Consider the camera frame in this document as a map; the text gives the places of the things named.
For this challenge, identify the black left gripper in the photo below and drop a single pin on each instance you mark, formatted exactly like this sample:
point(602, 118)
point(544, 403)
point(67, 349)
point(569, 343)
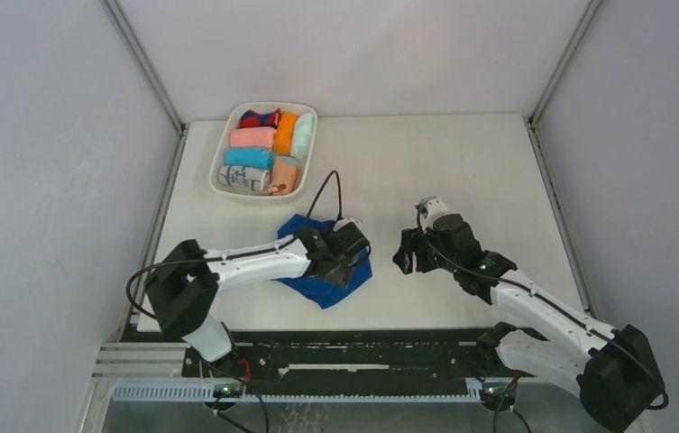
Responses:
point(342, 276)

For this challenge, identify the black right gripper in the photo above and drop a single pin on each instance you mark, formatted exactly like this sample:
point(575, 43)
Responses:
point(411, 241)

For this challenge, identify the blue microfiber towel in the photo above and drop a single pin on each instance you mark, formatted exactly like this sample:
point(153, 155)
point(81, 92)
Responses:
point(323, 293)

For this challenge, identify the orange towel with blue dots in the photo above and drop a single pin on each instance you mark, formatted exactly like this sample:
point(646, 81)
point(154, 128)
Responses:
point(284, 176)

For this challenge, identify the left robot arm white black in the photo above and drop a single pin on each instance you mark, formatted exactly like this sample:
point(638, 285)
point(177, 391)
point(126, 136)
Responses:
point(181, 289)

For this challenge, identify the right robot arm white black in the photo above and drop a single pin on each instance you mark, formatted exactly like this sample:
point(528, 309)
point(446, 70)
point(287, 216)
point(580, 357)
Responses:
point(613, 372)

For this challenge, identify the orange rolled towel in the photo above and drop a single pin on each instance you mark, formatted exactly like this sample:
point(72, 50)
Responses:
point(284, 133)

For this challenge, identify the light blue rolled towel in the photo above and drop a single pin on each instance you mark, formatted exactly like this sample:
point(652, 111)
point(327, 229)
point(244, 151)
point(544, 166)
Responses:
point(254, 157)

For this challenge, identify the mint green rolled towel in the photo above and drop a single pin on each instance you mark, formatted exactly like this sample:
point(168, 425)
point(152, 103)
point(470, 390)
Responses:
point(302, 136)

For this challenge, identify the white printed rolled towel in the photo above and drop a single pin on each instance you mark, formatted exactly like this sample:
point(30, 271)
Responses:
point(243, 178)

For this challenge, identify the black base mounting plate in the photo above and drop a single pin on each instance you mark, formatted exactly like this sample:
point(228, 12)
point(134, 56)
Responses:
point(358, 364)

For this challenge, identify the pink rolled towel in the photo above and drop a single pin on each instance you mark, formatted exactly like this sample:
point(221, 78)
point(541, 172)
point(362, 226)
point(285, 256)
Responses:
point(261, 137)

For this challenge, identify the white plastic tray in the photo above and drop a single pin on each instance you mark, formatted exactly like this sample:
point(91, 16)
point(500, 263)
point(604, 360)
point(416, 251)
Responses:
point(223, 145)

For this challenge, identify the red and blue rolled towel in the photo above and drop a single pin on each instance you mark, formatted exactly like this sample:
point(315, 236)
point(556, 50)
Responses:
point(253, 119)

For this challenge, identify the right circuit board with wires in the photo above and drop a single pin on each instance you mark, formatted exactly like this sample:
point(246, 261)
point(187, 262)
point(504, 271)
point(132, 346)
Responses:
point(501, 398)

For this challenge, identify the circuit board with wires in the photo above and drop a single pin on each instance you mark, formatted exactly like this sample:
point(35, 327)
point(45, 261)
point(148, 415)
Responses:
point(239, 389)
point(501, 398)

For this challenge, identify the right aluminium frame post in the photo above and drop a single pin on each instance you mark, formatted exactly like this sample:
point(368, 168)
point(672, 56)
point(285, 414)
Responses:
point(581, 30)

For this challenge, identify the aluminium frame post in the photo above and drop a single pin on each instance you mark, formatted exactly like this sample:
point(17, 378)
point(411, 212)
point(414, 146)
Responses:
point(132, 43)
point(581, 30)

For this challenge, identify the left circuit board with wires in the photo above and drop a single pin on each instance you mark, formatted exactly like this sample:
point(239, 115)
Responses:
point(239, 389)

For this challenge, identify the left aluminium frame post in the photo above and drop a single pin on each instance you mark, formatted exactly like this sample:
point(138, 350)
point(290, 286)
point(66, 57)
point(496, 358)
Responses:
point(132, 43)

